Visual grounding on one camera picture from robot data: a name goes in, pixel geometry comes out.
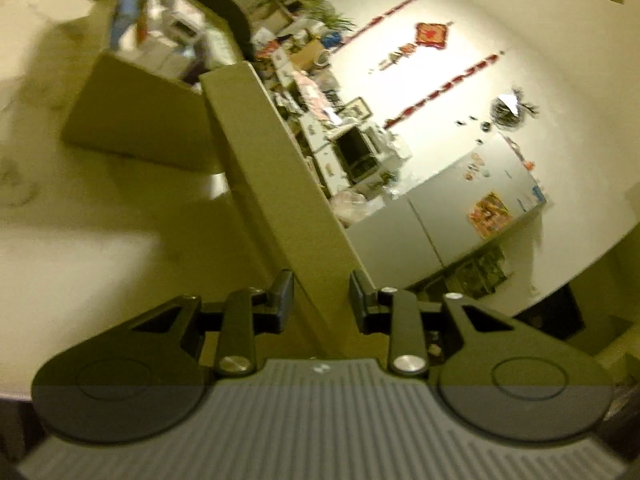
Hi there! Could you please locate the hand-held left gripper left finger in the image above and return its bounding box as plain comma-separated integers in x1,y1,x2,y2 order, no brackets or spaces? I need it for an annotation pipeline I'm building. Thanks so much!
130,268,295,375

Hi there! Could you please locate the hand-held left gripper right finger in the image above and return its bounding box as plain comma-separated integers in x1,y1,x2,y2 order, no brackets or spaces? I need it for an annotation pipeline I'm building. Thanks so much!
348,269,522,377

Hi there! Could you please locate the olive cardboard lid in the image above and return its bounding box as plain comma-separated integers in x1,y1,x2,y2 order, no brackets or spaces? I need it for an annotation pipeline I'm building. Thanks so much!
199,60,377,362

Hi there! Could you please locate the olive cardboard box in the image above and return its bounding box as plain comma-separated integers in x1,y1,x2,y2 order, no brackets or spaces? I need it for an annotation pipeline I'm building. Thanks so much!
60,0,247,172

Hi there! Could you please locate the white desktop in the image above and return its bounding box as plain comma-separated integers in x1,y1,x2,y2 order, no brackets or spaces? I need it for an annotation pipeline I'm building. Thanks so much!
0,0,312,402

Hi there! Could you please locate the pink plastic bag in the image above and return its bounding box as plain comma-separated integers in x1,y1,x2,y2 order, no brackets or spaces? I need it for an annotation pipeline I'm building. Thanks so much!
331,189,387,227

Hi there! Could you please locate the grey refrigerator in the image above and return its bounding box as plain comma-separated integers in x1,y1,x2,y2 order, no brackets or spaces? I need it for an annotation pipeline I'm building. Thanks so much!
345,137,549,279

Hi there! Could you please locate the black microwave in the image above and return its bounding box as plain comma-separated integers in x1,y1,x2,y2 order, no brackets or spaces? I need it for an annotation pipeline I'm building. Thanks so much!
333,127,382,187

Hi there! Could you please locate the colourful sticker poster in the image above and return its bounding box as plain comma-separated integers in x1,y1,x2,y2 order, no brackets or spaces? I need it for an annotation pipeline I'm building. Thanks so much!
467,192,514,239

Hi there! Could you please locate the small framed picture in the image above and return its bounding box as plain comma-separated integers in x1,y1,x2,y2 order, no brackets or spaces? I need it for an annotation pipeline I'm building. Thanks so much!
342,97,372,122

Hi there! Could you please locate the white shelf unit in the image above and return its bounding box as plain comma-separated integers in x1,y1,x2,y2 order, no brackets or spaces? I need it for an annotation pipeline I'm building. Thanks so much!
254,25,417,202

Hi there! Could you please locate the green potted plant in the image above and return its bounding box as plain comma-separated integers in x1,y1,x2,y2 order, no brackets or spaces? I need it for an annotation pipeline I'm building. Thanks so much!
304,0,357,34

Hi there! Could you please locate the dark grey chair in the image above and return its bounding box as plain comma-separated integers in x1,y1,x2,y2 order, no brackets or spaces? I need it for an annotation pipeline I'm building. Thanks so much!
181,0,257,62

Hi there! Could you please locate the blue flat box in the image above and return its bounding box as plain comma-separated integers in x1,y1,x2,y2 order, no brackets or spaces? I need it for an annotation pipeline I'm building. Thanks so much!
109,0,142,52

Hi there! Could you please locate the red paper wall strip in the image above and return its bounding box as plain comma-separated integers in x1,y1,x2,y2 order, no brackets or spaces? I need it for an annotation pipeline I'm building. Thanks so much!
384,50,507,129
344,0,427,47

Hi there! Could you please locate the dark round wall decoration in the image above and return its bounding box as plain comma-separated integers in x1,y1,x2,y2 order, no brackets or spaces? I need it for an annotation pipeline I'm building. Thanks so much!
489,89,539,134

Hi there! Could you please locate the red knot wall hanging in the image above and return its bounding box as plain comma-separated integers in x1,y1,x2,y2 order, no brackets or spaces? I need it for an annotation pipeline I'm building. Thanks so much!
414,20,454,52

